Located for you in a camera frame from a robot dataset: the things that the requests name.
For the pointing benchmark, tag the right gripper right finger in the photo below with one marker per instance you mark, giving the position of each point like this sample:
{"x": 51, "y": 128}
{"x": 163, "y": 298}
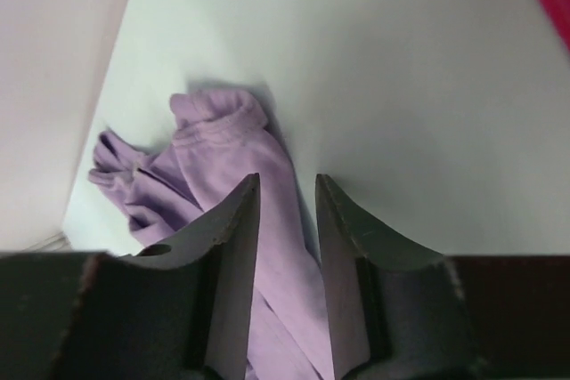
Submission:
{"x": 399, "y": 310}

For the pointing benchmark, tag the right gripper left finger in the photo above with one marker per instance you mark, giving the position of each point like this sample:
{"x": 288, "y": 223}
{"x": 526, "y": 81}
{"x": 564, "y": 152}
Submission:
{"x": 178, "y": 310}

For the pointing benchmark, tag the purple t shirt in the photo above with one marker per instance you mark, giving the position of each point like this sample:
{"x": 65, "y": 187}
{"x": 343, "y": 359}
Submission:
{"x": 221, "y": 137}

